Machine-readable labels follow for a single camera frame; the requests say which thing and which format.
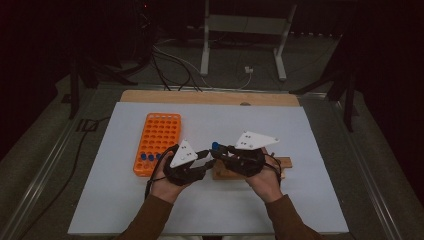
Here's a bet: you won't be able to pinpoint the right hand-held gripper cable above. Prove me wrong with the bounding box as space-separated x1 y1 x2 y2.
263 152 284 178

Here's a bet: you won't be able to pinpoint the white metal stand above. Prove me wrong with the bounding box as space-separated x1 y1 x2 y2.
199 0 298 82

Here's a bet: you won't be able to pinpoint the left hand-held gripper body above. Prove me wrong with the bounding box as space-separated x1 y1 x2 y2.
164 139 208 187

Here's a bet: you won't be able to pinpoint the metal floor rail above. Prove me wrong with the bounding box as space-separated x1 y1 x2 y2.
328 95 406 240
95 83 329 100
0 87 101 240

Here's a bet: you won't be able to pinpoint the hand-held gripper cable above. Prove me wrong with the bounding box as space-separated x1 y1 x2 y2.
263 152 284 178
144 143 180 201

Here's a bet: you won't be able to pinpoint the wooden tube rack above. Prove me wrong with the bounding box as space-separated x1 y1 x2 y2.
211 156 293 181

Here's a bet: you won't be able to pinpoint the person's left hand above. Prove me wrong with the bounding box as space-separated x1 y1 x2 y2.
149 155 192 205

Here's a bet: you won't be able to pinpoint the black tripod stand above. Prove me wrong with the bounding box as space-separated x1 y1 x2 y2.
68 54 139 120
289 66 360 133

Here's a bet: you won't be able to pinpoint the long black floor cable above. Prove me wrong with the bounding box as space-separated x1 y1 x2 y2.
18 115 112 240

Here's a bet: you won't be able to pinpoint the left hand-held gripper cable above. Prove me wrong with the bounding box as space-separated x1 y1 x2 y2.
144 143 180 201

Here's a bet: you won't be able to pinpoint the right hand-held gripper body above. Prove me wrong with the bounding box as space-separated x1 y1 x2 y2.
219 130 281 178

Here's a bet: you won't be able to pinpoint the white floor cable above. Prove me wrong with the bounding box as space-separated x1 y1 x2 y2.
153 44 253 91

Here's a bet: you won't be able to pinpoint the dark equipment tower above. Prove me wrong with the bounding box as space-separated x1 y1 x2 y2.
131 0 156 64

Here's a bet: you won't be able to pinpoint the person's white trousers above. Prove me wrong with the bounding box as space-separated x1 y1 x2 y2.
171 235 276 240

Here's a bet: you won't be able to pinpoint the white table mat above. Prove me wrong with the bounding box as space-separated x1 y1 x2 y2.
67 101 350 236

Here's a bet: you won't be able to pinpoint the orange plastic tube rack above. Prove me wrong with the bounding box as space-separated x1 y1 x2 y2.
133 112 182 178

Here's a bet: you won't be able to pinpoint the person's right hand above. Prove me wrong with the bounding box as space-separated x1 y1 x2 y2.
244 147 285 204

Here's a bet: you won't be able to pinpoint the power strip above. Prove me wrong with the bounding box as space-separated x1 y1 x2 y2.
289 31 335 38

